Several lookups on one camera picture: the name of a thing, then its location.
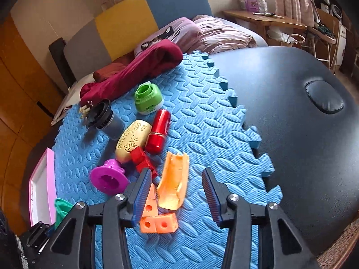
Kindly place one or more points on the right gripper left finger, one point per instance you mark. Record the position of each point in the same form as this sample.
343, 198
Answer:
73, 243

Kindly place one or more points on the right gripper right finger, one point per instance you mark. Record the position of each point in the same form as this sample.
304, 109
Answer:
280, 244

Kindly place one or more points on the magenta flanged plastic spool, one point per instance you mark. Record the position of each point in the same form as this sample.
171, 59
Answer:
109, 178

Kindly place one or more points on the orange half-pipe plastic piece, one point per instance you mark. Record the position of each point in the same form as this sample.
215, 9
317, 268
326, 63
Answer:
172, 188

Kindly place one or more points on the green flanged plastic spool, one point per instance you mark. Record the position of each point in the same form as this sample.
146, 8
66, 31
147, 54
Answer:
62, 207

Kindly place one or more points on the red metallic capsule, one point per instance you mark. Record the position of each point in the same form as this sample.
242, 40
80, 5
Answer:
159, 131

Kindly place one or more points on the black grey cylinder cup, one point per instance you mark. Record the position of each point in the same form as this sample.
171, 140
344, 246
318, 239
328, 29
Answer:
104, 119

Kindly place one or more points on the brown wooden peg ball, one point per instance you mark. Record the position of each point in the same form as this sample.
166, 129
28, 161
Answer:
85, 110

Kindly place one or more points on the green white round dispenser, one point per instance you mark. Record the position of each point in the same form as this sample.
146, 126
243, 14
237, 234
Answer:
148, 98

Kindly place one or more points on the orange L-shaped block piece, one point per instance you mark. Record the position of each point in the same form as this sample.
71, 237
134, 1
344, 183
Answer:
153, 222

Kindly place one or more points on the red plastic block piece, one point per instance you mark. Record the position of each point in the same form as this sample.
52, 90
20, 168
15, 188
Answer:
142, 161

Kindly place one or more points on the yellow perforated oval case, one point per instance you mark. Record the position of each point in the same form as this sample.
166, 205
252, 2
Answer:
135, 135

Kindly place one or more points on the pink rimmed white tray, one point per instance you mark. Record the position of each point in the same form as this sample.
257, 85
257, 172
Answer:
42, 190

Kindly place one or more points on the blue foam puzzle mat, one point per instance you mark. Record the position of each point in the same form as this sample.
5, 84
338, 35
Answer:
205, 129

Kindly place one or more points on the black padded massage table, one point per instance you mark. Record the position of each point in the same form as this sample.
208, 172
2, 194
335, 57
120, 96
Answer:
315, 155

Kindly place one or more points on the wooden wardrobe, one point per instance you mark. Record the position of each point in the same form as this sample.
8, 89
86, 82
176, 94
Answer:
28, 98

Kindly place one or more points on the maroon folded blanket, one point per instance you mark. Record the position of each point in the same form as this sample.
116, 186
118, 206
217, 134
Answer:
117, 78

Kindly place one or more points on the grey yellow blue headboard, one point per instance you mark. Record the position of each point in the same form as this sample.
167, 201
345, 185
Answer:
118, 30

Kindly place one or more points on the pink cat print pillow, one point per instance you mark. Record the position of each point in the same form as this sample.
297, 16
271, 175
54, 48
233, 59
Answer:
182, 32

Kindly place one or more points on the pink striped duvet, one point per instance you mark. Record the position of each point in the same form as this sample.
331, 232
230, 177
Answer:
219, 35

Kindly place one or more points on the wooden side table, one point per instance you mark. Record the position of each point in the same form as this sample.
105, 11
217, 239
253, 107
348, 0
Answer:
261, 24

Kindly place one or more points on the cluttered wooden shelf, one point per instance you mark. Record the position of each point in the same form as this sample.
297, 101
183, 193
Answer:
327, 39

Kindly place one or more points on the purple box on table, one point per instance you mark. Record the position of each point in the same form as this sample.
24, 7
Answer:
252, 5

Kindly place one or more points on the pink floral curtain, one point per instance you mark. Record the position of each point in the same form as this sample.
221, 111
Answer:
298, 10

